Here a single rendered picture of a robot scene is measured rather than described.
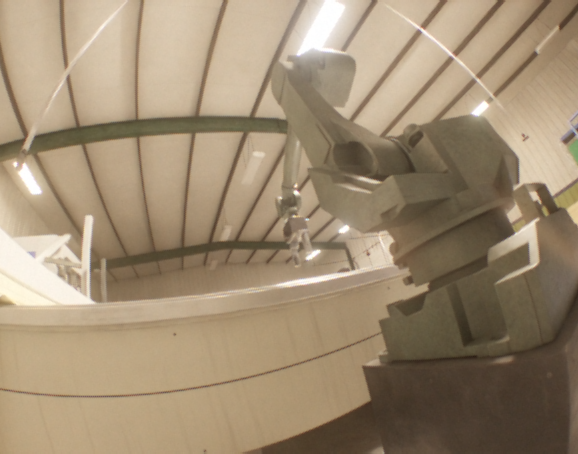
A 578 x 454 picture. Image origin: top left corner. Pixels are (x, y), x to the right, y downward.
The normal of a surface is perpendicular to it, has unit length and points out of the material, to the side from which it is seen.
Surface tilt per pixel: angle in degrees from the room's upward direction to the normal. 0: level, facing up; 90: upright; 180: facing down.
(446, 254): 90
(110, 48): 173
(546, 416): 90
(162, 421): 90
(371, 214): 90
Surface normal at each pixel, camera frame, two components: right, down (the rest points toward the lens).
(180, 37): 0.36, 0.88
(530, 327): -0.94, 0.13
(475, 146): -0.65, -0.15
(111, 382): 0.38, -0.45
